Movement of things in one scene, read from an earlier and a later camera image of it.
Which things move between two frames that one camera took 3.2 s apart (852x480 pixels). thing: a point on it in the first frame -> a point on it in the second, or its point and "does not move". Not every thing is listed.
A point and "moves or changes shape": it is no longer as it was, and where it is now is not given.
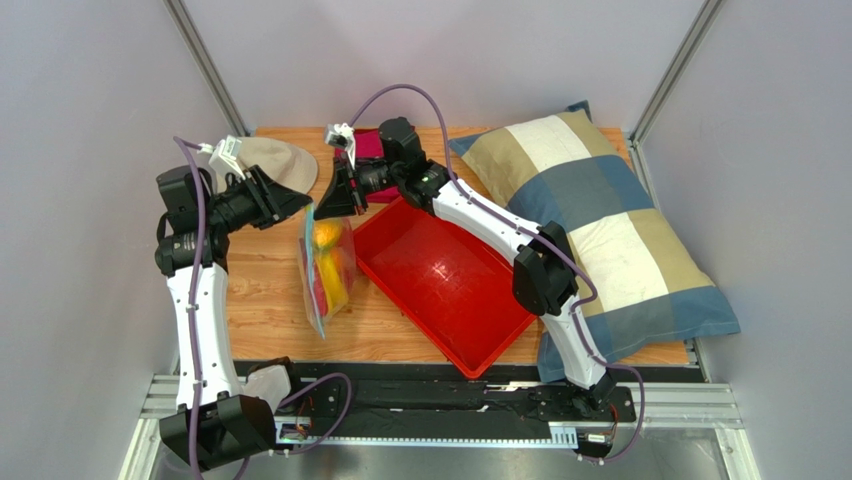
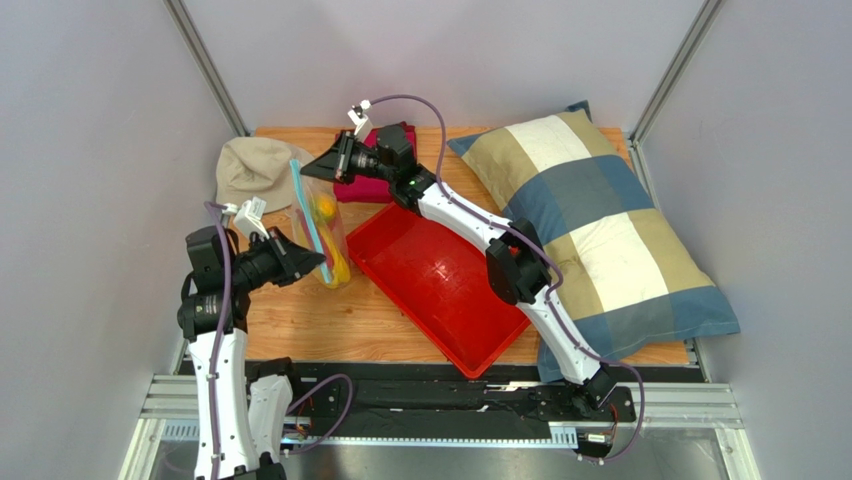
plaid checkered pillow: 648,292 does not move
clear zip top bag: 327,266 moves or changes shape
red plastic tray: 457,283 does not move
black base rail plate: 372,396 does not move
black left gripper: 270,199 -> 292,260
